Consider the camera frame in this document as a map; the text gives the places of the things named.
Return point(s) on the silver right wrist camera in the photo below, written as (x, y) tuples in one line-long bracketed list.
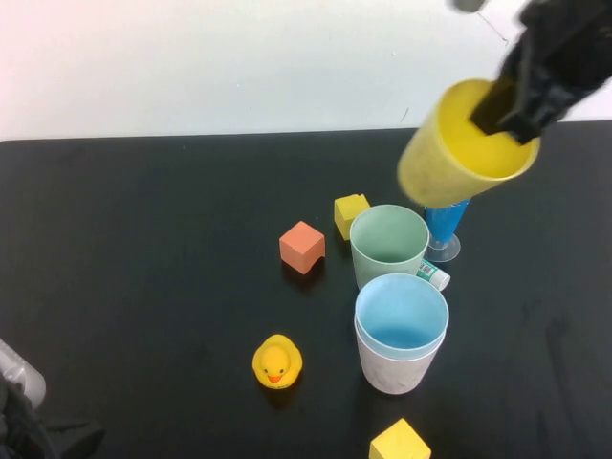
[(467, 5)]

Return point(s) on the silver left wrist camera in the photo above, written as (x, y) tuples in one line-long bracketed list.
[(21, 373)]

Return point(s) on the green plastic cup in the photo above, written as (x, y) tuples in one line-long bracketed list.
[(382, 268)]

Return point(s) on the blue-wrapped clear footed glass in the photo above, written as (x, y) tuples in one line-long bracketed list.
[(442, 227)]

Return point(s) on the yellow rubber duck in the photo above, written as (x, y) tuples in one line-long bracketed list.
[(276, 363)]

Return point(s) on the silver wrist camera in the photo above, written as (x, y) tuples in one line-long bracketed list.
[(21, 373), (467, 5)]

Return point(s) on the small white green tube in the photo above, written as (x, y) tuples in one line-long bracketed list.
[(432, 275)]

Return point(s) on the yellow plastic cup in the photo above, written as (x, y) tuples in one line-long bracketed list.
[(430, 167)]

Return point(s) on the pale pink plastic cup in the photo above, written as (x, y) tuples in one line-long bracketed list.
[(397, 375)]

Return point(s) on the orange foam cube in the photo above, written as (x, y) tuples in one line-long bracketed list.
[(299, 246)]

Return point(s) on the black cloth-covered left gripper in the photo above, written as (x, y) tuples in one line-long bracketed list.
[(19, 430)]

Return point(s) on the yellow notched foam cube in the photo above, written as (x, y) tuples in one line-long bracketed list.
[(348, 215)]

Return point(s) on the black cloth-covered right gripper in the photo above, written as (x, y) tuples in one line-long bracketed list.
[(554, 72)]

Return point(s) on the black cloth-covered right arm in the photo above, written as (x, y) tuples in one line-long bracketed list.
[(574, 14)]

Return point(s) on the light blue plastic cup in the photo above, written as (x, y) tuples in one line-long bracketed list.
[(401, 315)]

